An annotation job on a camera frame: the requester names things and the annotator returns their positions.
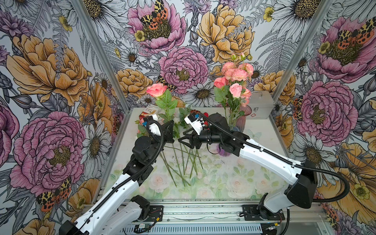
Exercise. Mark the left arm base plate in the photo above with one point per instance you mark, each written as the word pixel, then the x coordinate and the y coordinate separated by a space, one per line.
pixel 149 212

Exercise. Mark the white pink flower stem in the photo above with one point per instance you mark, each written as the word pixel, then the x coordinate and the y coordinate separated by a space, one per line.
pixel 182 154

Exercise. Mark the pink purple glass vase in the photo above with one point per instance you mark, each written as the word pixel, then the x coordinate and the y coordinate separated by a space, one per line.
pixel 223 153

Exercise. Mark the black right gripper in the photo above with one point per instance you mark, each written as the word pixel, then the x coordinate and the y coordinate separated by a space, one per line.
pixel 192 137

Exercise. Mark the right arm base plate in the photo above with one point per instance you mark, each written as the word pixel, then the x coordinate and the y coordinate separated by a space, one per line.
pixel 253 212

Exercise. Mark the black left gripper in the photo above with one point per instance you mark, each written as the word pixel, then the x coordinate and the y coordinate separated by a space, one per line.
pixel 168 128

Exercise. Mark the dark pink glass vase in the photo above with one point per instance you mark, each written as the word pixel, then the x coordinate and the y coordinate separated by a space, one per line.
pixel 240 123

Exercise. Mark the aluminium rail frame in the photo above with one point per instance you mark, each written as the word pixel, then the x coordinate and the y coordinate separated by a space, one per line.
pixel 222 218

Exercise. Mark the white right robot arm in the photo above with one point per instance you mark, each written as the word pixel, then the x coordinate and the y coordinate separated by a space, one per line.
pixel 301 182

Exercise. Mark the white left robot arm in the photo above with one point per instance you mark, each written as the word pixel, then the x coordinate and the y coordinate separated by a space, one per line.
pixel 105 217

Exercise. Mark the red white small box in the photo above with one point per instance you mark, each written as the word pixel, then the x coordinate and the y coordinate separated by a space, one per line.
pixel 149 111

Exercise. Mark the pink rose stem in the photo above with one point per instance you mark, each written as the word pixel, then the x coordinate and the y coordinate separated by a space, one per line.
pixel 235 89
pixel 165 102

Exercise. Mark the silver first aid case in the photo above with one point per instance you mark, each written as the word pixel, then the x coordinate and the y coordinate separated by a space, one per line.
pixel 261 104

